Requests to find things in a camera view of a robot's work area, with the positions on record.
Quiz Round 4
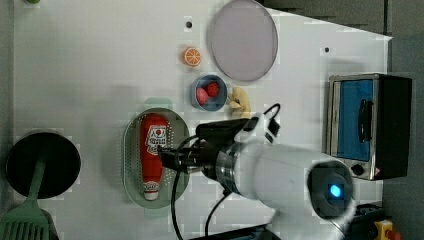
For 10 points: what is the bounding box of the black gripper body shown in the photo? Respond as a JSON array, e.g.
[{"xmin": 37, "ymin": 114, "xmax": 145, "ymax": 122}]
[{"xmin": 173, "ymin": 119, "xmax": 248, "ymax": 176}]

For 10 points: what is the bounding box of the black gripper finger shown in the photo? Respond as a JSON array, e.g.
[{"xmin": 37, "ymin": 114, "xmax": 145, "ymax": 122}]
[{"xmin": 158, "ymin": 146, "xmax": 181, "ymax": 169}]

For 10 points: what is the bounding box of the red ketchup bottle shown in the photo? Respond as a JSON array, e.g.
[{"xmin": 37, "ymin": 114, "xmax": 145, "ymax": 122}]
[{"xmin": 140, "ymin": 113, "xmax": 168, "ymax": 201}]

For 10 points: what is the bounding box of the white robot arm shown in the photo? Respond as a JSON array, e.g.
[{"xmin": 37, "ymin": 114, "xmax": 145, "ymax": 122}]
[{"xmin": 159, "ymin": 116, "xmax": 356, "ymax": 240}]

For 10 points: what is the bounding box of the blue small bowl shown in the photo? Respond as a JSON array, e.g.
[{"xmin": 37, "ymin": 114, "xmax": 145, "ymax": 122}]
[{"xmin": 189, "ymin": 75, "xmax": 227, "ymax": 112}]

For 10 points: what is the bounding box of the pink strawberry toy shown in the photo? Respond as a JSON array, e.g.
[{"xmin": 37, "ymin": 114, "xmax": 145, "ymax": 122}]
[{"xmin": 196, "ymin": 88, "xmax": 209, "ymax": 105}]

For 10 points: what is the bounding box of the peeled banana toy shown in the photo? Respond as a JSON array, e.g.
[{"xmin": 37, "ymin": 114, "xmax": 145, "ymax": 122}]
[{"xmin": 228, "ymin": 87, "xmax": 251, "ymax": 118}]

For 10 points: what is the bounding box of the red strawberry toy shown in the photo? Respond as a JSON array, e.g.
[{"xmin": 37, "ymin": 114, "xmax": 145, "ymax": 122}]
[{"xmin": 205, "ymin": 82, "xmax": 220, "ymax": 97}]

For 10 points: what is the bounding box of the orange slice toy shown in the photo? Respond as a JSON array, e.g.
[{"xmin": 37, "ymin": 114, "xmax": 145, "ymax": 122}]
[{"xmin": 181, "ymin": 47, "xmax": 202, "ymax": 67}]

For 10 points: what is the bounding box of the grey round plate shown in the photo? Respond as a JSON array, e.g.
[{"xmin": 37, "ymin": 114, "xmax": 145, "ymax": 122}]
[{"xmin": 209, "ymin": 0, "xmax": 278, "ymax": 81}]

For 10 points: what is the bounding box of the black round pan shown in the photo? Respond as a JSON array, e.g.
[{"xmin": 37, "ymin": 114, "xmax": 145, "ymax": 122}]
[{"xmin": 6, "ymin": 132, "xmax": 81, "ymax": 199}]

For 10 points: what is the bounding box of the green plastic spatula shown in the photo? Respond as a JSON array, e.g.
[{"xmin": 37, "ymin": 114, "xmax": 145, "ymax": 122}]
[{"xmin": 0, "ymin": 160, "xmax": 50, "ymax": 240}]

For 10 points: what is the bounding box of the black toaster oven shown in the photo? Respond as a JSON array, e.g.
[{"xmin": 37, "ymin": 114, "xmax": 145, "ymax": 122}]
[{"xmin": 326, "ymin": 73, "xmax": 412, "ymax": 181}]

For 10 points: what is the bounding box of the yellow red emergency button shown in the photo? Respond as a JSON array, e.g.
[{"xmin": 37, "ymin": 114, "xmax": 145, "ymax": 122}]
[{"xmin": 374, "ymin": 220, "xmax": 402, "ymax": 240}]

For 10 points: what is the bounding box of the green lime toy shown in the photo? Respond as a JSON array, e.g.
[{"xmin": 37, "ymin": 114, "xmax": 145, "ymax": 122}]
[{"xmin": 26, "ymin": 0, "xmax": 41, "ymax": 4}]

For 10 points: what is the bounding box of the blue metal rail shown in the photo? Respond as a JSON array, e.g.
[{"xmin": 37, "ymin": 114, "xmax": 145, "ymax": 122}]
[{"xmin": 192, "ymin": 204, "xmax": 385, "ymax": 240}]

